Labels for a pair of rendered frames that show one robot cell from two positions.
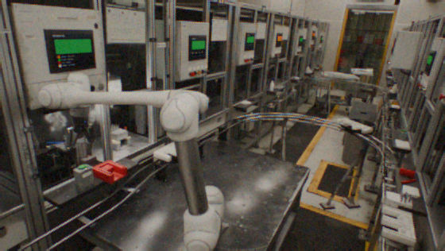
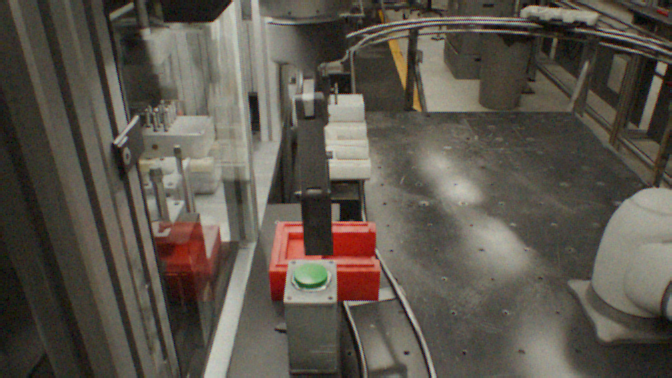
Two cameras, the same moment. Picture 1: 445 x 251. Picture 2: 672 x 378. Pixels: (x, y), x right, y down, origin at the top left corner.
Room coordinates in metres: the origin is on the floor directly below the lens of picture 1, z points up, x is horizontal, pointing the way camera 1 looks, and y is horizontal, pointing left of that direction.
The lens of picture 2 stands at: (0.84, 0.94, 1.43)
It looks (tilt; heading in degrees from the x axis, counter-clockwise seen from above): 29 degrees down; 332
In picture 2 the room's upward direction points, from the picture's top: straight up
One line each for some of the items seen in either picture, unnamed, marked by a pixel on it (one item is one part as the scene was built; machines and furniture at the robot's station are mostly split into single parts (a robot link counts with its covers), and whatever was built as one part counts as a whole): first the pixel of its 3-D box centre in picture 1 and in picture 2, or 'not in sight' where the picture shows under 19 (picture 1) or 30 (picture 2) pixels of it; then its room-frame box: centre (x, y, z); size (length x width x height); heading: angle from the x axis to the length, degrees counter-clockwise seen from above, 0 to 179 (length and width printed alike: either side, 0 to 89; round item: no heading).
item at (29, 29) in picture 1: (54, 54); not in sight; (1.43, 0.90, 1.60); 0.42 x 0.29 x 0.46; 152
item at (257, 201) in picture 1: (214, 191); (486, 220); (1.71, 0.03, 0.66); 1.50 x 1.06 x 0.04; 152
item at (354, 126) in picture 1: (353, 127); (558, 20); (2.81, -1.41, 0.84); 0.37 x 0.14 x 0.10; 30
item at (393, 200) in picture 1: (398, 198); not in sight; (1.35, -1.04, 0.92); 0.13 x 0.10 x 0.09; 62
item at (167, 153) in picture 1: (176, 151); (339, 148); (1.95, 0.35, 0.84); 0.36 x 0.14 x 0.10; 152
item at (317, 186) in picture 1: (336, 179); not in sight; (3.12, -1.52, 0.01); 1.00 x 0.55 x 0.01; 152
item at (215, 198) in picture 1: (209, 206); (653, 248); (1.27, 0.04, 0.85); 0.18 x 0.16 x 0.22; 174
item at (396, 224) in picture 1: (395, 222); not in sight; (1.25, -0.98, 0.84); 0.37 x 0.14 x 0.10; 152
